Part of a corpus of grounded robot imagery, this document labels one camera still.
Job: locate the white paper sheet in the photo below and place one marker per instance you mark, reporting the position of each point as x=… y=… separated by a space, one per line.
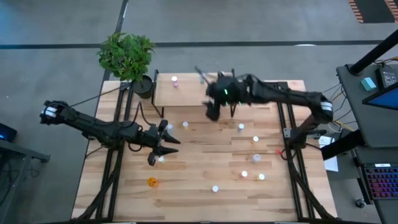
x=331 y=163

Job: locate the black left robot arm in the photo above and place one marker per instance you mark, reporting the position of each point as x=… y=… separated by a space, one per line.
x=93 y=126

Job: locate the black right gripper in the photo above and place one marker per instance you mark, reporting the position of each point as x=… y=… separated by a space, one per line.
x=224 y=91

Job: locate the small teal box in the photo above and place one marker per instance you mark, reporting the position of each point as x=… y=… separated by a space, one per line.
x=368 y=84

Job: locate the grey metal stand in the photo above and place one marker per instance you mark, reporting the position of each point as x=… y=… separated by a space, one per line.
x=25 y=151

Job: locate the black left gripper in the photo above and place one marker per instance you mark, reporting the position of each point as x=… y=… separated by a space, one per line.
x=149 y=140

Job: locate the black electronic device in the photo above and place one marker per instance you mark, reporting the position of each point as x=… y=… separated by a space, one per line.
x=7 y=132

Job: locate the black plant pot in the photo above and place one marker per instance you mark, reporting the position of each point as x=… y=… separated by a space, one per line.
x=143 y=88

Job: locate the teal pill bottle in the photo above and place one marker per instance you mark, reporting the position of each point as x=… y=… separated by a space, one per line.
x=240 y=127

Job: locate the black metal mounting frame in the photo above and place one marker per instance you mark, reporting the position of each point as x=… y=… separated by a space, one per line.
x=119 y=102
x=280 y=115

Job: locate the salmon pill bottle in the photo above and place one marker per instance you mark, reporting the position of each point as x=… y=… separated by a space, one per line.
x=244 y=174
x=214 y=188

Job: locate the black gantry post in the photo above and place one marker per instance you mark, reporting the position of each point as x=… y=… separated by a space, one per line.
x=373 y=54
x=342 y=144

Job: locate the black power adapter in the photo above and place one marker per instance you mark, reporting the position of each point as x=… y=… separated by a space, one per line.
x=385 y=77

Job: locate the pink pill bottle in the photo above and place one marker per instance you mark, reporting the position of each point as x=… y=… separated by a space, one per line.
x=175 y=82

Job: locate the blue monitor screen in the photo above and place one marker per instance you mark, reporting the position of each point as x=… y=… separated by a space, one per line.
x=387 y=99

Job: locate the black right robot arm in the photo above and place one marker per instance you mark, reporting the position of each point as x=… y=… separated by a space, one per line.
x=289 y=95

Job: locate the large all-orange pill bottle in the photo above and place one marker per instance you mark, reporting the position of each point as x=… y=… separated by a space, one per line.
x=152 y=182

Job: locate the black computer keyboard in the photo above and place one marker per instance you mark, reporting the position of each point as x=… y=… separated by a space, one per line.
x=382 y=182

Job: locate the green leafy plant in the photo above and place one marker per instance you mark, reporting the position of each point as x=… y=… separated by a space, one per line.
x=126 y=56

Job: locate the large orange bottle white cap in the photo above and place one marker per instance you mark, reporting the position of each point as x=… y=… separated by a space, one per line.
x=161 y=160

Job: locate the large clear pill bottle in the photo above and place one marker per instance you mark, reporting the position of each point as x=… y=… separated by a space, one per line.
x=256 y=158

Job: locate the wooden shelf black metal frame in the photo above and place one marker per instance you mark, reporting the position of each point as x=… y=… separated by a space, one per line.
x=186 y=96

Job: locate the yellow pill bottle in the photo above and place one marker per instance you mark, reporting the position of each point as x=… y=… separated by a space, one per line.
x=185 y=125
x=261 y=176

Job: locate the dark grey desk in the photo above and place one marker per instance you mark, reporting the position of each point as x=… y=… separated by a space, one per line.
x=385 y=214
x=357 y=124

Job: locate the yellow bottle with orange pills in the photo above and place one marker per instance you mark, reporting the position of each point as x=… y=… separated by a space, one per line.
x=255 y=139

